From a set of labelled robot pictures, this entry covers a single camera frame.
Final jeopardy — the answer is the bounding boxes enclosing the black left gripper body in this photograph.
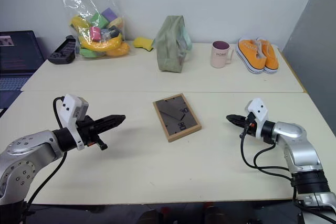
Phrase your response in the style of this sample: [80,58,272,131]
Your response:
[76,115,109,151]

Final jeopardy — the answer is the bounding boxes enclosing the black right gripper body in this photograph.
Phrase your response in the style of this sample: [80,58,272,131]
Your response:
[244,112,257,137]

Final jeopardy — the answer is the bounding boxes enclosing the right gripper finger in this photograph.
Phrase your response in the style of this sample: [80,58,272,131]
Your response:
[226,114,247,122]
[227,119,247,128]

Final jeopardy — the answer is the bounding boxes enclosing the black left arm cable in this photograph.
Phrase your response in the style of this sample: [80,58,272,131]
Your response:
[25,97,68,209]

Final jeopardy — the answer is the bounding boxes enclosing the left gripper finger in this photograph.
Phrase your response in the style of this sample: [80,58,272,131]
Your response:
[94,118,126,134]
[92,114,127,126]

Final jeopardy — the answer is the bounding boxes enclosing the clear plastic bag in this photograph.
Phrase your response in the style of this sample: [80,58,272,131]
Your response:
[58,0,131,60]

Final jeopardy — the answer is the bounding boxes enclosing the long yellow toy banana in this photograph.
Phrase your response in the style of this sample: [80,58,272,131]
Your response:
[78,33,124,52]

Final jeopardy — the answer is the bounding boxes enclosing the grey partition panel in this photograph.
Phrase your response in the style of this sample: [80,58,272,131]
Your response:
[281,0,336,141]

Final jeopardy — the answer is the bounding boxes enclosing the purple foam block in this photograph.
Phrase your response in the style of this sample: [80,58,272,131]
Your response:
[101,7,119,23]

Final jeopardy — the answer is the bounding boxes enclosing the flat green foam block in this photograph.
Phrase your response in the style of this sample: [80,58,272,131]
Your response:
[79,48,97,59]

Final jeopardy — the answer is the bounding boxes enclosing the black game controller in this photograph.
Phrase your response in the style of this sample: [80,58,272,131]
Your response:
[47,35,77,66]

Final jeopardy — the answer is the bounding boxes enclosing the wooden picture frame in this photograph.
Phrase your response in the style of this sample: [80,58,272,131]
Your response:
[152,93,203,143]

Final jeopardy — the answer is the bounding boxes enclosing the yellow sponge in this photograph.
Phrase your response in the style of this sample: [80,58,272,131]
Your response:
[133,37,154,52]

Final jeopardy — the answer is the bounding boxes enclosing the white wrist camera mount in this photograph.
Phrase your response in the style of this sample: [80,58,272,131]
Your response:
[58,93,90,152]
[244,98,269,140]

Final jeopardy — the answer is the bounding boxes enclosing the laptop computer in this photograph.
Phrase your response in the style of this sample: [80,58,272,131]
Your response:
[0,30,46,110]

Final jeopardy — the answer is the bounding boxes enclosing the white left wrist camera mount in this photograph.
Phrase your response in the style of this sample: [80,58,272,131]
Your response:
[58,93,90,152]

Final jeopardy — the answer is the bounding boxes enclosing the olive green fabric bag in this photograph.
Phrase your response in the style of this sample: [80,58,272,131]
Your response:
[154,14,193,73]

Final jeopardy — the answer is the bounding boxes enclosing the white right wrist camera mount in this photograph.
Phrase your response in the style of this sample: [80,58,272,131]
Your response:
[244,98,269,140]

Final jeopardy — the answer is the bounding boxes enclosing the short yellow toy banana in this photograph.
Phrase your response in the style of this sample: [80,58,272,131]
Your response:
[69,15,91,38]

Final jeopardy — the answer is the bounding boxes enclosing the pink foam block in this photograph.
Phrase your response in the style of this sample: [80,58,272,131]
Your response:
[89,26,102,42]

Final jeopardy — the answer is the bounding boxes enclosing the orange canvas sneaker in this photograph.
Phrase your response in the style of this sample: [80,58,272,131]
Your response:
[235,38,266,75]
[258,38,280,75]

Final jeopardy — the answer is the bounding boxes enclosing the pink mug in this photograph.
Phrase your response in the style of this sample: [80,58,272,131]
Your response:
[209,40,235,69]

